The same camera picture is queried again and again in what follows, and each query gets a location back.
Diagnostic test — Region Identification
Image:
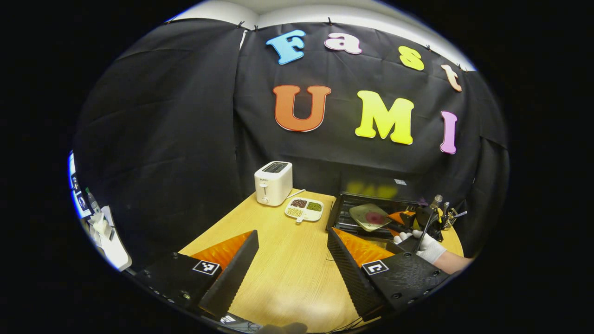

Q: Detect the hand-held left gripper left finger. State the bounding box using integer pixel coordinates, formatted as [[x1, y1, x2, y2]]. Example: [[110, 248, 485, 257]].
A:
[[135, 230, 259, 319]]

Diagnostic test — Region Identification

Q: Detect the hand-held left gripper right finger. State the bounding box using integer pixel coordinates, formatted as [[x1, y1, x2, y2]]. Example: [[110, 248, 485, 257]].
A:
[[327, 227, 451, 321]]

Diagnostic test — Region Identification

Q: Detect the black electric oven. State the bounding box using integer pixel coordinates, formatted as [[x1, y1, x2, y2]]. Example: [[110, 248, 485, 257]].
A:
[[326, 173, 430, 242]]

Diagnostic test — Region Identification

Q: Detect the cream square plate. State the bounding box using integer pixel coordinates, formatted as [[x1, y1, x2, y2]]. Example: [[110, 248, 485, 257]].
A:
[[349, 203, 393, 232]]

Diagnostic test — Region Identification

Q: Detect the white divided bean dish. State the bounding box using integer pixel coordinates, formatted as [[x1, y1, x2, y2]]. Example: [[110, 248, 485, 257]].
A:
[[284, 198, 324, 224]]

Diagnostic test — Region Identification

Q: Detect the white toaster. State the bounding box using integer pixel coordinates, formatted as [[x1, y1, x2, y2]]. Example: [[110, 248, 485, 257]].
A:
[[254, 161, 293, 206]]

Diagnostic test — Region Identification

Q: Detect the white side table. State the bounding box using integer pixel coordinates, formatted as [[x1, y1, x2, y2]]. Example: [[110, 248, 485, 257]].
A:
[[89, 206, 133, 272]]

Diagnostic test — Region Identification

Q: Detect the black backdrop cloth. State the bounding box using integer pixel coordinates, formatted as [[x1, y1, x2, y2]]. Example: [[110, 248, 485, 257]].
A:
[[72, 19, 510, 270]]

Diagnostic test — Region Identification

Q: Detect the green plastic bottle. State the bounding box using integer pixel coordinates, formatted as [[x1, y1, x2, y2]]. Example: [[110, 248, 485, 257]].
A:
[[85, 187, 101, 215]]

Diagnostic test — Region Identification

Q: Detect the computer monitor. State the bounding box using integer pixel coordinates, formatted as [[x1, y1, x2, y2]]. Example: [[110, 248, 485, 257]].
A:
[[68, 151, 92, 219]]

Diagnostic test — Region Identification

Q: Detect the metal wire utensil holder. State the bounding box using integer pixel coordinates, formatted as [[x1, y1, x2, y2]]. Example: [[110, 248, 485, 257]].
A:
[[443, 202, 458, 231]]

